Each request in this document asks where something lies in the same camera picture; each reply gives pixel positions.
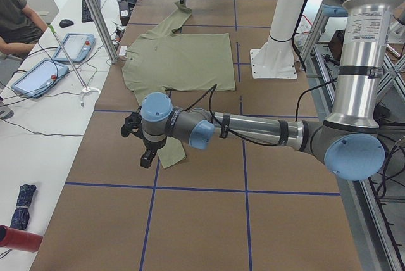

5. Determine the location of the black keyboard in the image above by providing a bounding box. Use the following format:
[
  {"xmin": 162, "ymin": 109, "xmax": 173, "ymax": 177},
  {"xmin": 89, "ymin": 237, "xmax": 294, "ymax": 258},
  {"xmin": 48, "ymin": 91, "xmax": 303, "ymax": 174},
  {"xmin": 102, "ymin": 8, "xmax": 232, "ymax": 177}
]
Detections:
[{"xmin": 81, "ymin": 0, "xmax": 101, "ymax": 23}]

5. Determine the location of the black computer mouse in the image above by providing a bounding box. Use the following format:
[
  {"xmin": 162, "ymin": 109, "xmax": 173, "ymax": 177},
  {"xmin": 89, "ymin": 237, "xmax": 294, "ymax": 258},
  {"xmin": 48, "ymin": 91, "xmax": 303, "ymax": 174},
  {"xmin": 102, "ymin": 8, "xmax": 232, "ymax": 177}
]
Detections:
[{"xmin": 59, "ymin": 19, "xmax": 74, "ymax": 28}]

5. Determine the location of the grey aluminium frame post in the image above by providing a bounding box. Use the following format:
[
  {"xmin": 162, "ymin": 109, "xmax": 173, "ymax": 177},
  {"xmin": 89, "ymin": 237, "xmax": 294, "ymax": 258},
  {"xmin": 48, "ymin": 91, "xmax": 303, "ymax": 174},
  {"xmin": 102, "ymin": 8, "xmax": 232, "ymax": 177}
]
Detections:
[{"xmin": 85, "ymin": 0, "xmax": 118, "ymax": 64}]

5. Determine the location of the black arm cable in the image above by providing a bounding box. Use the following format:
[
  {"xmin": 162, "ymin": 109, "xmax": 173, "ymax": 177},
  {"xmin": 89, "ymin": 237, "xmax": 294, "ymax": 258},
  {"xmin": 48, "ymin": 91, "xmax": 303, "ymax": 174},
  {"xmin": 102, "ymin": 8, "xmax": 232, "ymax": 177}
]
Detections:
[{"xmin": 183, "ymin": 83, "xmax": 301, "ymax": 147}]

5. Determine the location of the silver rod with green tip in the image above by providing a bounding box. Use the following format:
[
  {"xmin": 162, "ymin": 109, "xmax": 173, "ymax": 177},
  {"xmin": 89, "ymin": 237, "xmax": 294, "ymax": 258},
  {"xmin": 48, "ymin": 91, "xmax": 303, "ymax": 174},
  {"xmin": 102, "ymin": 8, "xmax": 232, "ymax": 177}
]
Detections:
[{"xmin": 48, "ymin": 24, "xmax": 87, "ymax": 92}]

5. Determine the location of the aluminium truss frame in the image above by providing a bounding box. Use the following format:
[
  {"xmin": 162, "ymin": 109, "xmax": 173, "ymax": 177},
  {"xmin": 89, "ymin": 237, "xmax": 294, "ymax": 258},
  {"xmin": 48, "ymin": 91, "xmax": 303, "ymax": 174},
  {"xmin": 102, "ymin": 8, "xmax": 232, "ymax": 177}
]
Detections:
[{"xmin": 300, "ymin": 4, "xmax": 404, "ymax": 270}]

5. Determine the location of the far blue teach pendant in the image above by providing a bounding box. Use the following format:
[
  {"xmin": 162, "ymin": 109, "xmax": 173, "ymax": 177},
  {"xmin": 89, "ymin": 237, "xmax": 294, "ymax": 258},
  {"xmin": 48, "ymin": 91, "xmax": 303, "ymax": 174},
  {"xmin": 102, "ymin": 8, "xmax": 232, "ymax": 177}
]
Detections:
[{"xmin": 61, "ymin": 33, "xmax": 96, "ymax": 63}]

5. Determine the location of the white plastic hook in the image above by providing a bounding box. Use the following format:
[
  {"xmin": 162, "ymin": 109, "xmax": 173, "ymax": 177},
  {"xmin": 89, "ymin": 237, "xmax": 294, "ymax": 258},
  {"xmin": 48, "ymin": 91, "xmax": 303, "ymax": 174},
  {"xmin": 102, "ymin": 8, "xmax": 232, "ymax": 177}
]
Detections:
[{"xmin": 79, "ymin": 86, "xmax": 101, "ymax": 107}]

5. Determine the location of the red cylinder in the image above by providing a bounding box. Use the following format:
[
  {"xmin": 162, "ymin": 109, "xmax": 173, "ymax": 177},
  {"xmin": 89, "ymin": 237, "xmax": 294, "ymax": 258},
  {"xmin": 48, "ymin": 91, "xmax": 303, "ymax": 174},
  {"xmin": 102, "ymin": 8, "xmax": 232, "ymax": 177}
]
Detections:
[{"xmin": 1, "ymin": 225, "xmax": 43, "ymax": 253}]

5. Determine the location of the olive green long-sleeve shirt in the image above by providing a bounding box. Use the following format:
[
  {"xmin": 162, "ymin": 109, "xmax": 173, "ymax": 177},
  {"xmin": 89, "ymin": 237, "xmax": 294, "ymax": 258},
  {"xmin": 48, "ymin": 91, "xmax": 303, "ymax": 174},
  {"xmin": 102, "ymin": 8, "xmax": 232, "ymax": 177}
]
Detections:
[{"xmin": 122, "ymin": 2, "xmax": 235, "ymax": 168}]

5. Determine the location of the folded navy umbrella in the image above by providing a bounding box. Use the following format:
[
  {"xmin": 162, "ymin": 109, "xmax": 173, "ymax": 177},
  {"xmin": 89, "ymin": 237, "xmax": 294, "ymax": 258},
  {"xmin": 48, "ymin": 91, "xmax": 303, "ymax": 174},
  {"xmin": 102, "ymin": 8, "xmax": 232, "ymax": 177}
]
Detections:
[{"xmin": 10, "ymin": 184, "xmax": 37, "ymax": 230}]

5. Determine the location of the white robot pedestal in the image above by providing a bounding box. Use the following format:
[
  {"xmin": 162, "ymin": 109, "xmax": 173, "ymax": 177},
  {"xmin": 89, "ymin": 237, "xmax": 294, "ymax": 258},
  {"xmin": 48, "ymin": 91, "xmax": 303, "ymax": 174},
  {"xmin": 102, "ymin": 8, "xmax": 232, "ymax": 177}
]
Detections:
[{"xmin": 250, "ymin": 0, "xmax": 306, "ymax": 79}]

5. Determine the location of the near blue teach pendant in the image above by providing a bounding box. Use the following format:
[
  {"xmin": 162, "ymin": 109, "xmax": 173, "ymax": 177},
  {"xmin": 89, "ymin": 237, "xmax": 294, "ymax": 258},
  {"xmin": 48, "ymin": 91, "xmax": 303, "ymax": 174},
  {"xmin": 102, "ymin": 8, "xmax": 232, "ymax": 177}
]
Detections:
[{"xmin": 11, "ymin": 59, "xmax": 69, "ymax": 98}]

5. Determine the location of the seated person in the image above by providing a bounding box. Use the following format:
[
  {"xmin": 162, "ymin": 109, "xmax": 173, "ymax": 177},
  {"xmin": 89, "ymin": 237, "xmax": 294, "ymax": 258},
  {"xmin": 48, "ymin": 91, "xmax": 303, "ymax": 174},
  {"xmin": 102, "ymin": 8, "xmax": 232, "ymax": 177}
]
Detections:
[{"xmin": 1, "ymin": 0, "xmax": 47, "ymax": 59}]

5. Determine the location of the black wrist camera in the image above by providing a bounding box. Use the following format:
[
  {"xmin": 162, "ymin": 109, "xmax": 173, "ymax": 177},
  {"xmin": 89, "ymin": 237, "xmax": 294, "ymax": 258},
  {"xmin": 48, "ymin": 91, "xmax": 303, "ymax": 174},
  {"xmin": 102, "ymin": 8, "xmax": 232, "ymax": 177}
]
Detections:
[{"xmin": 120, "ymin": 111, "xmax": 144, "ymax": 139}]

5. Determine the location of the black box with label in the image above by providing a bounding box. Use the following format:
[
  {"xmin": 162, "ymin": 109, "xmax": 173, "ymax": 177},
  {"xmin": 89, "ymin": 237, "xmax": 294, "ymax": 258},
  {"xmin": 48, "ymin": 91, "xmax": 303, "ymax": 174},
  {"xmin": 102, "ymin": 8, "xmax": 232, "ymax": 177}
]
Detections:
[{"xmin": 118, "ymin": 0, "xmax": 131, "ymax": 26}]

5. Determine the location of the white paper hang tag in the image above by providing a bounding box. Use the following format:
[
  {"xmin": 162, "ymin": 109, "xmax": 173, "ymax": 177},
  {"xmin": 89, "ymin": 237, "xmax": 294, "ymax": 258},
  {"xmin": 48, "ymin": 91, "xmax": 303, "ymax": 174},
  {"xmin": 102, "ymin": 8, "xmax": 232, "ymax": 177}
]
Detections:
[{"xmin": 118, "ymin": 46, "xmax": 127, "ymax": 56}]

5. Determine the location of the blue teach pendant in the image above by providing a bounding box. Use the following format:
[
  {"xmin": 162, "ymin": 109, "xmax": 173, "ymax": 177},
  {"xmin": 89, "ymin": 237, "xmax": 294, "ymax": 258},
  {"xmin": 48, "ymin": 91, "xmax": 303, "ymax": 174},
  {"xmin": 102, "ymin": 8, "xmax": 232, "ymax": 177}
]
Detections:
[
  {"xmin": 61, "ymin": 33, "xmax": 96, "ymax": 63},
  {"xmin": 11, "ymin": 59, "xmax": 69, "ymax": 98}
]

